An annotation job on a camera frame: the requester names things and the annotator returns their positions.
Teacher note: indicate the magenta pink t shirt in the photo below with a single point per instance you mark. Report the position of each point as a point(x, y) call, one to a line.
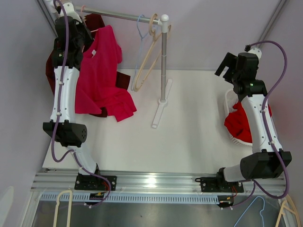
point(104, 75)

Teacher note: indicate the white slotted cable duct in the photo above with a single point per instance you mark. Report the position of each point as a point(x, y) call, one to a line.
point(134, 198)

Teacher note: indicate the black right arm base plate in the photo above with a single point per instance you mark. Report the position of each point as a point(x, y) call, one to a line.
point(216, 184)

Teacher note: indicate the silver clothes rack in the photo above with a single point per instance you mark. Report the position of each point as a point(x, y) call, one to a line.
point(163, 71)

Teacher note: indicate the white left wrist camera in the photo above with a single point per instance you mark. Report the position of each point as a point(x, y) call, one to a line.
point(70, 11)

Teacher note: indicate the aluminium frame rail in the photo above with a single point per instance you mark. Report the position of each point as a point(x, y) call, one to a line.
point(136, 182)

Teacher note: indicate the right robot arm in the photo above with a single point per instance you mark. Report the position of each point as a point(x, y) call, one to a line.
point(268, 159)

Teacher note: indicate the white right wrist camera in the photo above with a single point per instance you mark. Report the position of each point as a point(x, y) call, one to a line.
point(253, 50)

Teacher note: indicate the light blue thin hanger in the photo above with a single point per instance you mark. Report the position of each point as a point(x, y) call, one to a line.
point(142, 36)

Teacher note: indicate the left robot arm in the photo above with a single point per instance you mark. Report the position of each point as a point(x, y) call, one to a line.
point(67, 136)

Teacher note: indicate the dark maroon t shirt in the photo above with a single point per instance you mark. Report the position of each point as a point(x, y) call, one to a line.
point(94, 23)

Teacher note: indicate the pink thin hanger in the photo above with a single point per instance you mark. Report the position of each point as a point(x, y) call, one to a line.
point(93, 23)

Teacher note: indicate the red t shirt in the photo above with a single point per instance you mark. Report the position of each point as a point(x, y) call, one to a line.
point(237, 124)

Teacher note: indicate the aluminium corner frame post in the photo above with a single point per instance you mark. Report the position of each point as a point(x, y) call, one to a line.
point(278, 11)

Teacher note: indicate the beige wooden hanger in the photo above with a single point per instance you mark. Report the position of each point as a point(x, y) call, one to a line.
point(160, 29)

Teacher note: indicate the beige hanger bottom right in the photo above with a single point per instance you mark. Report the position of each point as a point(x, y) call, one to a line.
point(288, 215)

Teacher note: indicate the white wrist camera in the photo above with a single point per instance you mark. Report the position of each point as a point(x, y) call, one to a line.
point(253, 50)
point(70, 11)

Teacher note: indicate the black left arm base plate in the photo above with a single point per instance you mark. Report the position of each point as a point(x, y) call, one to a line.
point(91, 183)

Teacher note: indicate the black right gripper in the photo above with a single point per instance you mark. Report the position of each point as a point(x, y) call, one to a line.
point(230, 61)

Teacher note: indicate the white perforated plastic basket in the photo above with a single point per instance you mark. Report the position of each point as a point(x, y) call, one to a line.
point(230, 99)

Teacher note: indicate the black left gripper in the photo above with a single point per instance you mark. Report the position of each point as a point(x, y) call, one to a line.
point(88, 39)

